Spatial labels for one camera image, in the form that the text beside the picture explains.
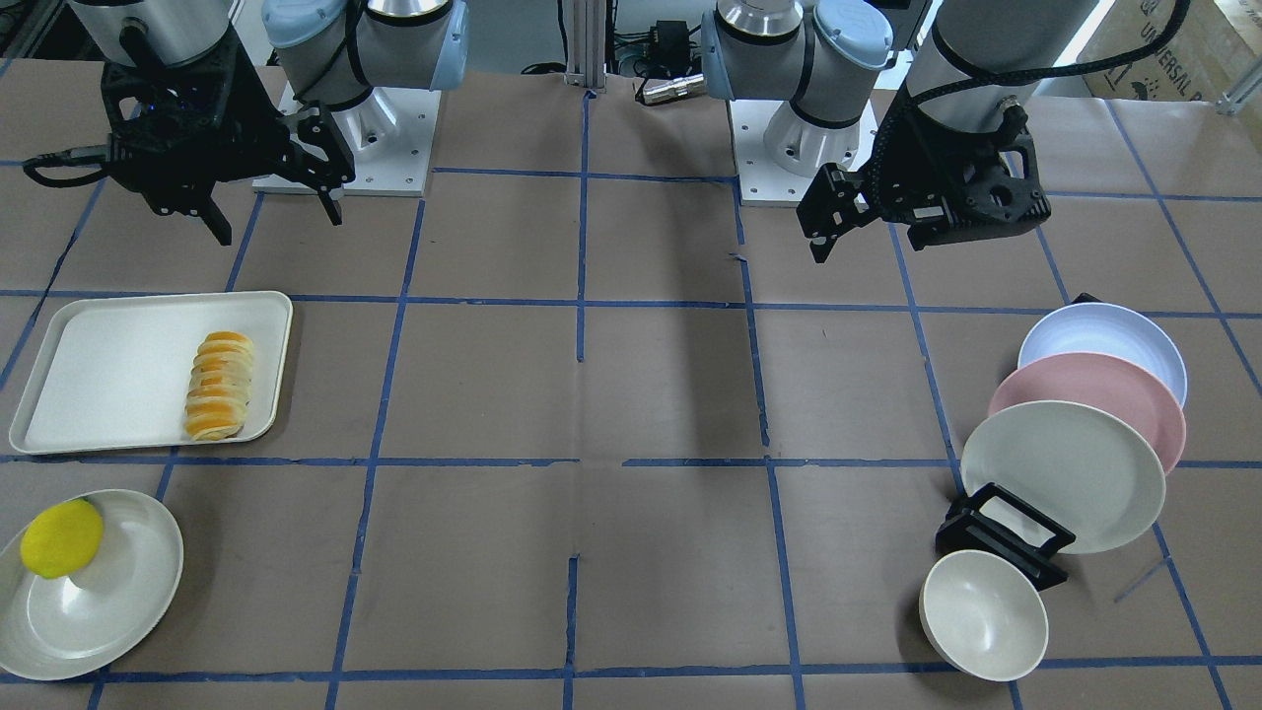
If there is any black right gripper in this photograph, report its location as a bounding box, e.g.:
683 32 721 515
101 28 355 247

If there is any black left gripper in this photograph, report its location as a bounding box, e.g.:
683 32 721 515
798 87 1051 264

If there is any orange striped bread roll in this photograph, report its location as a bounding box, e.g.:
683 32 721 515
183 329 255 441

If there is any light blue plate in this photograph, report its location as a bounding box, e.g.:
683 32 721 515
1017 301 1189 407

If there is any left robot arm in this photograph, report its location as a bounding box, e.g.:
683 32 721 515
700 1 1092 262

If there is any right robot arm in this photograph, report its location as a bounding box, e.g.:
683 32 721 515
43 1 468 246

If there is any pink plate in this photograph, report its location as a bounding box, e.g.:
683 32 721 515
987 352 1188 473

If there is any cream plate in rack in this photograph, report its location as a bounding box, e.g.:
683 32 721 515
960 400 1166 554

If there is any cream plate with lemon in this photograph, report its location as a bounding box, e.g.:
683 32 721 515
1 489 184 681

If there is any silver metal connector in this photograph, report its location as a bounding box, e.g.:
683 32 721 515
634 74 709 107

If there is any black power adapter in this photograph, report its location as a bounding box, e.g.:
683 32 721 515
613 20 700 79

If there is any white rectangular tray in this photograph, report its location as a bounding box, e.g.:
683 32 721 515
9 291 294 455

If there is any yellow lemon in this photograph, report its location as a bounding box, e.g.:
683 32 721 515
20 498 105 579

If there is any cardboard box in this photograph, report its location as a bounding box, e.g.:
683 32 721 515
1078 1 1261 101

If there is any cream bowl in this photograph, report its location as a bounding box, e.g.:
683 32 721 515
917 551 1049 682

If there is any black braided cable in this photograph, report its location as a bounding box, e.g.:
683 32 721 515
864 0 1193 198

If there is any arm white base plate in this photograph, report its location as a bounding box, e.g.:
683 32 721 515
729 100 877 207
252 83 443 198

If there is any aluminium frame post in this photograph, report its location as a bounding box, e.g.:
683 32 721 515
560 0 610 95

